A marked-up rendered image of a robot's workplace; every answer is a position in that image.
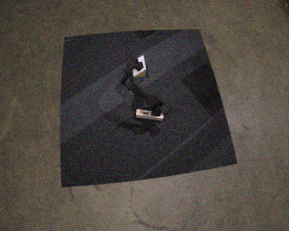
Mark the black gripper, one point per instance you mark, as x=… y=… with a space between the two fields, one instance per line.
x=146 y=107

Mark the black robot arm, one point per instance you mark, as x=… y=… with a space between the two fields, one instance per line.
x=154 y=102

